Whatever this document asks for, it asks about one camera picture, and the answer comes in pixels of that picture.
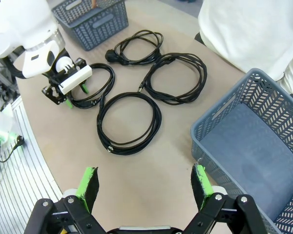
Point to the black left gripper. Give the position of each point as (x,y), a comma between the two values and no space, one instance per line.
(52,92)

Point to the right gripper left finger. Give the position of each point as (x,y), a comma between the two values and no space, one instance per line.
(89,185)

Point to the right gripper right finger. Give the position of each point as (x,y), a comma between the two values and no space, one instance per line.
(201,185)

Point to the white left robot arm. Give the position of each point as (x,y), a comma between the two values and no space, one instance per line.
(14,24)

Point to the grey plastic lattice basket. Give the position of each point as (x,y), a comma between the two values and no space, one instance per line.
(246,151)
(97,31)

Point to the white box with green light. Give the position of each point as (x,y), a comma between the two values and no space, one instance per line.
(0,122)

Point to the person in white shirt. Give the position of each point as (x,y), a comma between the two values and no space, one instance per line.
(246,31)

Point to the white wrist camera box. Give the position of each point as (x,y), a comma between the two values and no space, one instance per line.
(75,78)

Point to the aluminium slotted table rail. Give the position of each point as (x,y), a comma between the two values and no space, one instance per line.
(27,182)

